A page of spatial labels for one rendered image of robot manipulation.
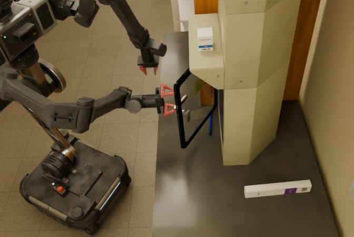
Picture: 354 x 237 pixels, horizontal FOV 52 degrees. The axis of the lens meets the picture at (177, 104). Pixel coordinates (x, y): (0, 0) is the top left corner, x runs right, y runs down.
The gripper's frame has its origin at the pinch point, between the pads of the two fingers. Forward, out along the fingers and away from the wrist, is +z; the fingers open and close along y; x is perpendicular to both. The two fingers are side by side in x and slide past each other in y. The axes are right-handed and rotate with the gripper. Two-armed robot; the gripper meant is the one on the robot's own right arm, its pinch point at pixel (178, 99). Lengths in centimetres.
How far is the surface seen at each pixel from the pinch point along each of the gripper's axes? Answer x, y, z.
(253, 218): -41, -26, 27
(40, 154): 63, -120, -121
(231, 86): -16.5, 22.4, 20.2
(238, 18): -17, 49, 22
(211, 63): -14.2, 30.9, 13.7
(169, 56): 61, -26, -7
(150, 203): 17, -120, -30
